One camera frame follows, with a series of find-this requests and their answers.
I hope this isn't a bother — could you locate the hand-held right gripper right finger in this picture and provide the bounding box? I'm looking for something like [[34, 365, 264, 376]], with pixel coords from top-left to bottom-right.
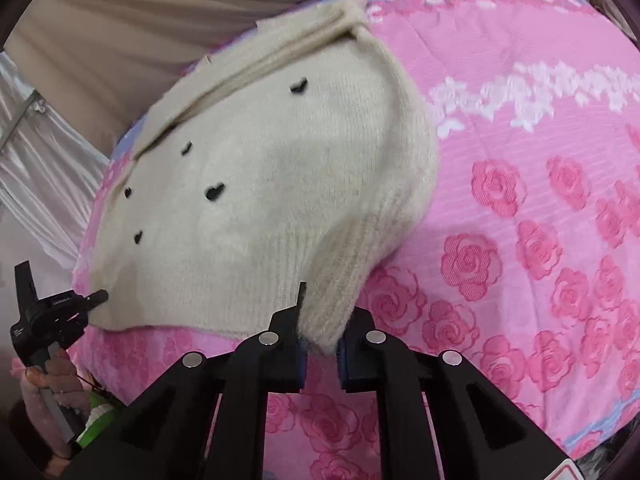
[[336, 306, 567, 480]]

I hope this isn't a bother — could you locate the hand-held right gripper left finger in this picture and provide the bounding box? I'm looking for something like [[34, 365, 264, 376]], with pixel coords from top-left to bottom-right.
[[61, 281, 307, 480]]

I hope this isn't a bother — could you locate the cream knit sweater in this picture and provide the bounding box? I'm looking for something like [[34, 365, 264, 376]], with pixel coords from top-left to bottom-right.
[[90, 0, 441, 356]]

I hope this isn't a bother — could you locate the person's left forearm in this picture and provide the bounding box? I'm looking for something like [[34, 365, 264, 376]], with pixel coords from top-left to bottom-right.
[[9, 389, 76, 461]]

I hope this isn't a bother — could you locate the person's left hand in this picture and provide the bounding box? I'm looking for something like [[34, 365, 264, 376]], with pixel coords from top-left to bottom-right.
[[22, 347, 82, 397]]

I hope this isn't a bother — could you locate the green plastic object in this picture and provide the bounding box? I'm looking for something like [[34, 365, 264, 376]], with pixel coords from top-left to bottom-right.
[[77, 394, 127, 450]]

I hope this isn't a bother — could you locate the white satin curtain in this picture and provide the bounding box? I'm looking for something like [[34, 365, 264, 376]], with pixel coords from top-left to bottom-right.
[[0, 50, 111, 263]]

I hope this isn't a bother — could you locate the metal canopy rod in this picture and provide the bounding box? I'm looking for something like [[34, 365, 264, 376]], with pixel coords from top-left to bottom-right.
[[0, 91, 45, 157]]

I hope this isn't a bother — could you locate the pink floral bed sheet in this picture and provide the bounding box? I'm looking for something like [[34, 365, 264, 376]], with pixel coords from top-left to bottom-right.
[[70, 0, 640, 480]]

